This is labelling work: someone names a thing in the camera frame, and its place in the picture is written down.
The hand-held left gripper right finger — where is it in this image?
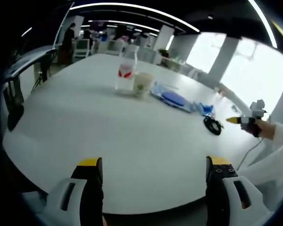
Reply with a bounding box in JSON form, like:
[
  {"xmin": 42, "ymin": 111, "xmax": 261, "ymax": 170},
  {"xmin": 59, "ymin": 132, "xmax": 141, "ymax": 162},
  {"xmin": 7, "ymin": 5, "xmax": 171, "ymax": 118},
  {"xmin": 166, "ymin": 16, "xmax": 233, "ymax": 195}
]
[{"xmin": 205, "ymin": 155, "xmax": 271, "ymax": 226}]

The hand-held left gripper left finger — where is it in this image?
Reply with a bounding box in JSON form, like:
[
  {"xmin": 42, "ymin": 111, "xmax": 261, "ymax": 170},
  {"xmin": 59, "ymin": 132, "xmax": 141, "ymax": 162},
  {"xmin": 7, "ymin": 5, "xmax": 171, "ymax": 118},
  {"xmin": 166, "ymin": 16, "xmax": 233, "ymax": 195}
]
[{"xmin": 41, "ymin": 157, "xmax": 105, "ymax": 226}]

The black cable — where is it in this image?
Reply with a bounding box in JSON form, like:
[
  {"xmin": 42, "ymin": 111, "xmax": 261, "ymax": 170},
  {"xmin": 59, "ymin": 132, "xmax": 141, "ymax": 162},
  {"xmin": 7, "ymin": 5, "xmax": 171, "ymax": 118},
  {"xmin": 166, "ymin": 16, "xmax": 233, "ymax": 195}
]
[{"xmin": 203, "ymin": 114, "xmax": 224, "ymax": 137}]

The clear package of blue items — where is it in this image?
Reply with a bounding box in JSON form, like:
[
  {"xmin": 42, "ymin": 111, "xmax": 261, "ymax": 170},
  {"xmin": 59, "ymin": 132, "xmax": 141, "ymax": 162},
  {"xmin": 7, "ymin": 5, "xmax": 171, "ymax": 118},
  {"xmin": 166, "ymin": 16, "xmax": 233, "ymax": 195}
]
[{"xmin": 150, "ymin": 81, "xmax": 216, "ymax": 117}]

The printed paper cup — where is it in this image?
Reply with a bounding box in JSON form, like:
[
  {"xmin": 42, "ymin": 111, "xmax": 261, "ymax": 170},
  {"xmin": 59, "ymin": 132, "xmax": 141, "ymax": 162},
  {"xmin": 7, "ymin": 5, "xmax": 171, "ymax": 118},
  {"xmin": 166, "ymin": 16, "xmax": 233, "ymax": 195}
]
[{"xmin": 133, "ymin": 72, "xmax": 156, "ymax": 97}]

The clear plastic bottle red label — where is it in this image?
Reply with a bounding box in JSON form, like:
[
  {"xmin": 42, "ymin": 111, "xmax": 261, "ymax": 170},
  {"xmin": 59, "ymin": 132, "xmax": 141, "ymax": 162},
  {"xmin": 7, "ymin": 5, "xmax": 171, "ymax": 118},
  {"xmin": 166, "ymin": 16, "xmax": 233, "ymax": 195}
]
[{"xmin": 115, "ymin": 44, "xmax": 140, "ymax": 93}]

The person's right hand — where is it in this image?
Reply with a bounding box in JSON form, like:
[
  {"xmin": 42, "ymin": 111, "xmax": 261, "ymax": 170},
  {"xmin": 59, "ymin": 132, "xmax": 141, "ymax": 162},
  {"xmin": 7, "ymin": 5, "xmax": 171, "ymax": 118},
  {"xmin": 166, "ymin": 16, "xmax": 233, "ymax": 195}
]
[{"xmin": 240, "ymin": 119, "xmax": 262, "ymax": 137}]

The white table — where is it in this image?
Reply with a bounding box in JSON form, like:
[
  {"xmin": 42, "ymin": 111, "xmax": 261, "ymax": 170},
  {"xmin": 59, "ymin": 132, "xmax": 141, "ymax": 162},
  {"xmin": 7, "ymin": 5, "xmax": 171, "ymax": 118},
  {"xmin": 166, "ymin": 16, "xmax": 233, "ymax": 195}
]
[{"xmin": 2, "ymin": 53, "xmax": 262, "ymax": 215}]

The person's white coat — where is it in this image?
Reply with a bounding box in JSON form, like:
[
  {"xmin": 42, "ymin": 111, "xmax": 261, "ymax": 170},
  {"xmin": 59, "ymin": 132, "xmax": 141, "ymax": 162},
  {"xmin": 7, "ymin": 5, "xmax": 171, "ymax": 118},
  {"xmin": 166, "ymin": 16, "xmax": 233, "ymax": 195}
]
[{"xmin": 238, "ymin": 138, "xmax": 283, "ymax": 212}]

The potted green plant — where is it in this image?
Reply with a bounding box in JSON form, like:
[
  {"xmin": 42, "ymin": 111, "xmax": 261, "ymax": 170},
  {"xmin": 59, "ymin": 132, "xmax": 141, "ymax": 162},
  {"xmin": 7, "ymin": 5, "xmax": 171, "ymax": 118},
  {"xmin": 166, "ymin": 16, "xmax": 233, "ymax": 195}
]
[{"xmin": 157, "ymin": 48, "xmax": 171, "ymax": 59}]

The white chair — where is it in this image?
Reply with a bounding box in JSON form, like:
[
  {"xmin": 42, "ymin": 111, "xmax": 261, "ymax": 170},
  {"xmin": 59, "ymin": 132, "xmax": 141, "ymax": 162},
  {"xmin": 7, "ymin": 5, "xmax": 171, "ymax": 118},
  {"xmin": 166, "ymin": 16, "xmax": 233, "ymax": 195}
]
[
  {"xmin": 74, "ymin": 38, "xmax": 91, "ymax": 59},
  {"xmin": 107, "ymin": 39, "xmax": 124, "ymax": 57}
]

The grey slanted desk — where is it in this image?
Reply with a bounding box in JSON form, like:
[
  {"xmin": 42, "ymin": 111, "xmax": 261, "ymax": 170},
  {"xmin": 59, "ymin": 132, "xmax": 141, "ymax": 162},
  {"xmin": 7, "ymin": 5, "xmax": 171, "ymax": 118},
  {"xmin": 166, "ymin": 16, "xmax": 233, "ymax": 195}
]
[{"xmin": 2, "ymin": 44, "xmax": 59, "ymax": 82}]

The clear upright panel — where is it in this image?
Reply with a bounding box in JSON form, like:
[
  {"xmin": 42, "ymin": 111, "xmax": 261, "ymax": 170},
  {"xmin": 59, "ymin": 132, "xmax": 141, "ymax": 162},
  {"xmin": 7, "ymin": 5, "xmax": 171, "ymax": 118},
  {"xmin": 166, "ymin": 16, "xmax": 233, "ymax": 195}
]
[{"xmin": 52, "ymin": 1, "xmax": 75, "ymax": 49}]

